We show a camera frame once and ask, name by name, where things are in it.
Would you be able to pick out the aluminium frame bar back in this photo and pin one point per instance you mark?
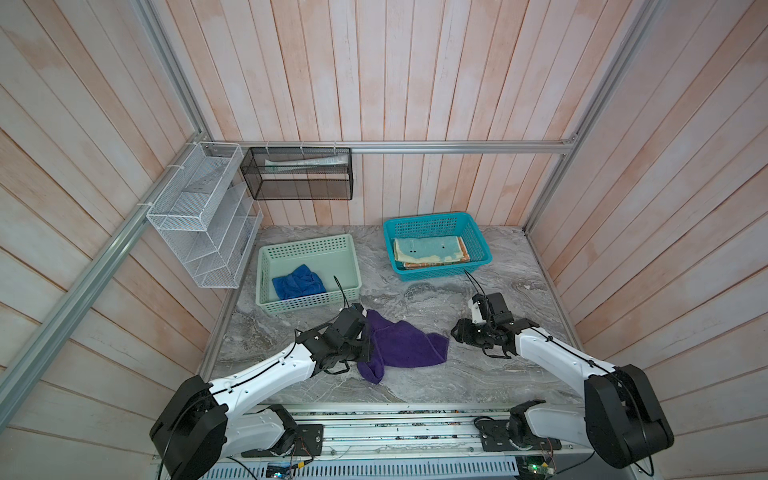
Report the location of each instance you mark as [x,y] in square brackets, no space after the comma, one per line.
[425,147]

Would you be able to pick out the aluminium mounting rail front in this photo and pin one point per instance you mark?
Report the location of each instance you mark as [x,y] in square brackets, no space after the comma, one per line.
[370,430]

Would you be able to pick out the black mesh wall basket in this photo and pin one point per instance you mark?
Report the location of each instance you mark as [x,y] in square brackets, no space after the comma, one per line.
[299,173]

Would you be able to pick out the blue towel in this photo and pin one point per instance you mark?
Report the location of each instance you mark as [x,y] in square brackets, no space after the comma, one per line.
[299,283]

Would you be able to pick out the aluminium frame bar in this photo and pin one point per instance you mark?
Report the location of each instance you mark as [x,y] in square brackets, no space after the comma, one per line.
[425,147]
[39,352]

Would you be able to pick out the aluminium frame bar left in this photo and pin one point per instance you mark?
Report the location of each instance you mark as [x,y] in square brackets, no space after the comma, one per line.
[39,352]

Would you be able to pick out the light green plastic basket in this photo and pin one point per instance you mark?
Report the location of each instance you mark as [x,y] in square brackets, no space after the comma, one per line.
[332,258]

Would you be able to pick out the aluminium frame post right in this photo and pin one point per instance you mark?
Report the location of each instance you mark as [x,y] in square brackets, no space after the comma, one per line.
[636,35]

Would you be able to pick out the white wire mesh shelf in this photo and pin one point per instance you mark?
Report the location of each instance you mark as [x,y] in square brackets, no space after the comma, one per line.
[205,217]

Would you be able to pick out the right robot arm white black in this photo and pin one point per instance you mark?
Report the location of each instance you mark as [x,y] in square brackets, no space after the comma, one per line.
[620,417]

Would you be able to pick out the white vented cable duct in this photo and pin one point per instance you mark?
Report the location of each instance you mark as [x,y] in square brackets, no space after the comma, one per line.
[414,468]

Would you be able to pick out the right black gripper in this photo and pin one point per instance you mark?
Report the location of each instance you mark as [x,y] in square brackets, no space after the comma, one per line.
[461,331]

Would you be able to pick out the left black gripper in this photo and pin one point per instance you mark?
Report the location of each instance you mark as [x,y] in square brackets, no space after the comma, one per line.
[364,355]

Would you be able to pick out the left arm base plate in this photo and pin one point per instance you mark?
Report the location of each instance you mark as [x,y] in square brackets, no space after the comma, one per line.
[303,440]

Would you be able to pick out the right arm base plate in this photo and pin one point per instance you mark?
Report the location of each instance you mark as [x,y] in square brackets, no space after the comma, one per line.
[511,435]

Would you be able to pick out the orange bunny print towel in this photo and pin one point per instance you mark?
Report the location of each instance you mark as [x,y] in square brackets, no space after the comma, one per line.
[435,263]

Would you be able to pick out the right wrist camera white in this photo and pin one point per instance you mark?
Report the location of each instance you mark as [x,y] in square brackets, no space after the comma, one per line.
[476,314]

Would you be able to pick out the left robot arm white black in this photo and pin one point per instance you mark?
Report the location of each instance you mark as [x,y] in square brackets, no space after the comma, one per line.
[205,421]

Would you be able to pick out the purple towel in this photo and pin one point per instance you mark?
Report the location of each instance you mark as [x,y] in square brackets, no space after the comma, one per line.
[400,345]

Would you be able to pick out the green circuit board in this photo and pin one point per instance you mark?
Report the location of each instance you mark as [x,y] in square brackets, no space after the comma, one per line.
[530,469]

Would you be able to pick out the teal plastic basket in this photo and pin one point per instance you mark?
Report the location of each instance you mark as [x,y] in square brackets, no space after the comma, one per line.
[433,246]

